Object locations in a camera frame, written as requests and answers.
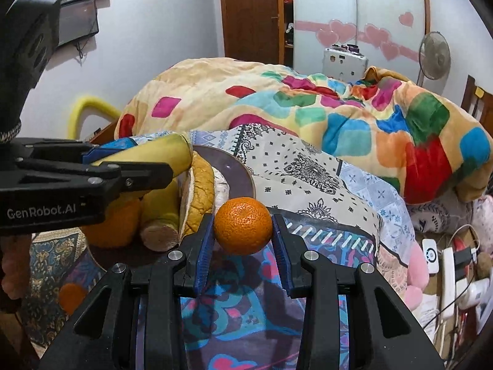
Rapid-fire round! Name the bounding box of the golden brown bread slice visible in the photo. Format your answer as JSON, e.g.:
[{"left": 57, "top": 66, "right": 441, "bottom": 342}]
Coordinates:
[{"left": 179, "top": 152, "right": 230, "bottom": 244}]

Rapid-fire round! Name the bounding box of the small orange mandarin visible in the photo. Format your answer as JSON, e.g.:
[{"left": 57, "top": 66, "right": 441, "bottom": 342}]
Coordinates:
[{"left": 213, "top": 197, "right": 273, "bottom": 256}]

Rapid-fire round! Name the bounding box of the large orange with sticker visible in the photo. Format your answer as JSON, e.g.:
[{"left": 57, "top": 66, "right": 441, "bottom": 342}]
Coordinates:
[{"left": 80, "top": 199, "right": 141, "bottom": 249}]

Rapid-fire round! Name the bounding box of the yellow banana piece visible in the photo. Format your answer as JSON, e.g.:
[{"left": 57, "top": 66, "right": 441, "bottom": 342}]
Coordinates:
[{"left": 140, "top": 179, "right": 181, "bottom": 252}]

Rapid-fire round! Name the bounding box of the pink plush toy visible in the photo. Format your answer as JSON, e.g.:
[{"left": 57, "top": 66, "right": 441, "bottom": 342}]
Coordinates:
[{"left": 403, "top": 241, "right": 430, "bottom": 311}]

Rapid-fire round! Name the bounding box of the white power strip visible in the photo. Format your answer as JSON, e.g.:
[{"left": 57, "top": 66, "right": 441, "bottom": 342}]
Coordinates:
[{"left": 439, "top": 247, "right": 455, "bottom": 322}]

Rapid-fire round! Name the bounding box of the white round button device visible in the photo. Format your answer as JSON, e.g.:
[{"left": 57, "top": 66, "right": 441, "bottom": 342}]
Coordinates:
[{"left": 421, "top": 238, "right": 439, "bottom": 275}]

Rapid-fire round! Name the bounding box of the purple round plate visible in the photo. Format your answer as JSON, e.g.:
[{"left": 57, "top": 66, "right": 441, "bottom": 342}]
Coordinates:
[{"left": 193, "top": 145, "right": 256, "bottom": 198}]

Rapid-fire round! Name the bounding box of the colourful patchwork blanket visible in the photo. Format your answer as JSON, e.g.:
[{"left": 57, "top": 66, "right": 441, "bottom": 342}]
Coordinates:
[{"left": 115, "top": 58, "right": 492, "bottom": 204}]

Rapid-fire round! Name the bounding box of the brown wooden door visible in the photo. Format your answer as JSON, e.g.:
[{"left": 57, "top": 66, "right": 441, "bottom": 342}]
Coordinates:
[{"left": 221, "top": 0, "right": 284, "bottom": 64}]

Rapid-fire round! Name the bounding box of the white metal box device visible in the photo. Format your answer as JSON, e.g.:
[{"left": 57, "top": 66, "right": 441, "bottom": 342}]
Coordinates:
[{"left": 322, "top": 44, "right": 369, "bottom": 83}]

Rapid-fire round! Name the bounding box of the brown wooden chair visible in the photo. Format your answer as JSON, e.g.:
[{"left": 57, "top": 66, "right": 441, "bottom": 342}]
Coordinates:
[{"left": 460, "top": 75, "right": 493, "bottom": 136}]

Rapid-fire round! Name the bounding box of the white standing fan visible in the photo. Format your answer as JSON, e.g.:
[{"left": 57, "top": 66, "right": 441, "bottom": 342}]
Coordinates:
[{"left": 418, "top": 31, "right": 451, "bottom": 86}]

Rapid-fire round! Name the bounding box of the white wardrobe with pink hearts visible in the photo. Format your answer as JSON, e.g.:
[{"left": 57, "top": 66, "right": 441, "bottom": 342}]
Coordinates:
[{"left": 293, "top": 0, "right": 425, "bottom": 81}]

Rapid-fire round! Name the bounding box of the yellow foam bed rail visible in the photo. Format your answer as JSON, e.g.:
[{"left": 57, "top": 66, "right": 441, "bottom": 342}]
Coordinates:
[{"left": 67, "top": 95, "right": 121, "bottom": 139}]

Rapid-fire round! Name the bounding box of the small wall monitor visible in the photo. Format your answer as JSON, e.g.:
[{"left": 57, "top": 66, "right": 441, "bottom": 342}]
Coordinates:
[{"left": 58, "top": 0, "right": 100, "bottom": 48}]

